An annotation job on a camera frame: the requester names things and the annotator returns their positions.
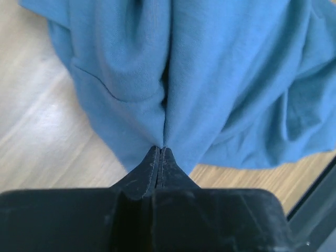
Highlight blue-grey t-shirt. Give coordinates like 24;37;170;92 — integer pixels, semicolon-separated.
19;0;335;173

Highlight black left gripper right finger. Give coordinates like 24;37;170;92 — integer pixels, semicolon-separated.
156;148;296;251

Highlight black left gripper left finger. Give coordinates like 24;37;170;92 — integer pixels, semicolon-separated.
1;147;160;251

